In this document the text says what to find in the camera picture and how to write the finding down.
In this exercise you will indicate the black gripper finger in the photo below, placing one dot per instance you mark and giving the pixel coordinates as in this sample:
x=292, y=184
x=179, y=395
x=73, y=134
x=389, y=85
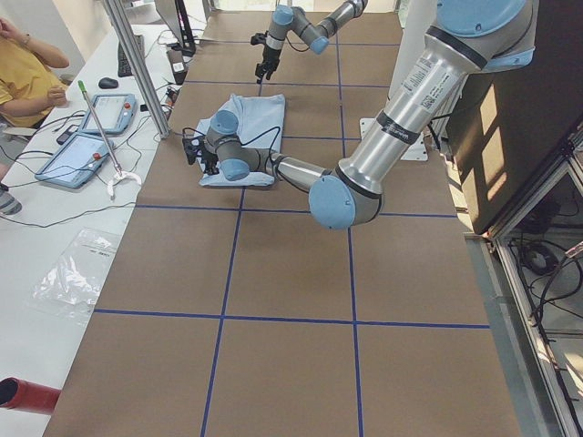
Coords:
x=261, y=70
x=211, y=169
x=270, y=71

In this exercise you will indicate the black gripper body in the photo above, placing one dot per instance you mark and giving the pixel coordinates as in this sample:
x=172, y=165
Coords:
x=269, y=55
x=209, y=161

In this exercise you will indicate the light blue button-up shirt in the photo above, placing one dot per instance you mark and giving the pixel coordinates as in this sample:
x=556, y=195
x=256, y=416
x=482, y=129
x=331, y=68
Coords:
x=260, y=125

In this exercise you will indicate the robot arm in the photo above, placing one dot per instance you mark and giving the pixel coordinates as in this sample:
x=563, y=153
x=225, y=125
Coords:
x=466, y=38
x=287, y=19

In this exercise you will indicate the reacher grabber stick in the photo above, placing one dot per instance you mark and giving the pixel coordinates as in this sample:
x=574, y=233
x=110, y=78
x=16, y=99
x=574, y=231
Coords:
x=120, y=173

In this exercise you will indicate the upper blue teach pendant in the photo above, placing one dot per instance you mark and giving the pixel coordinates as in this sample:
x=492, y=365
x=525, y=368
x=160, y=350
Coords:
x=114, y=111

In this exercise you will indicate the blue teach pendant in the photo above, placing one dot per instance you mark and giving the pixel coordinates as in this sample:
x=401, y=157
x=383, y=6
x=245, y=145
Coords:
x=75, y=163
x=114, y=111

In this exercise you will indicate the black computer mouse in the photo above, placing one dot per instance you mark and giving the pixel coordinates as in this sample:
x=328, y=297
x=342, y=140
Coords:
x=107, y=83

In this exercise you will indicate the lower blue teach pendant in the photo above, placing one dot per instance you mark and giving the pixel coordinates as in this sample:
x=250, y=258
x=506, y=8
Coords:
x=75, y=163

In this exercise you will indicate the clear plastic bag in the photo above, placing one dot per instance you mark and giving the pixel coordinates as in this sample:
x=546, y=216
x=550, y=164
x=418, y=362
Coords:
x=71, y=288

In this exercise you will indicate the person in yellow shirt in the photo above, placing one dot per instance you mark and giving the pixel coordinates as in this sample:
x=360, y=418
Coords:
x=29, y=87

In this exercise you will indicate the red cylinder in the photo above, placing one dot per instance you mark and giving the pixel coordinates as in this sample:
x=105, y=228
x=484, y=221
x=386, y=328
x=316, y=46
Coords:
x=26, y=396

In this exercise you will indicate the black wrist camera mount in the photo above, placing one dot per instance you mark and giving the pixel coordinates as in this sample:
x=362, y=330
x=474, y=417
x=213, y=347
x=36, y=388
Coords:
x=192, y=141
x=259, y=39

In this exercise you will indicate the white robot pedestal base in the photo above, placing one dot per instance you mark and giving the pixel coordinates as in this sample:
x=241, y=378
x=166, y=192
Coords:
x=415, y=94

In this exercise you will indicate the aluminium frame post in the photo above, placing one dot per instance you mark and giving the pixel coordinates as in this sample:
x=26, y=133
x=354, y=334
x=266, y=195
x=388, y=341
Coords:
x=124, y=31

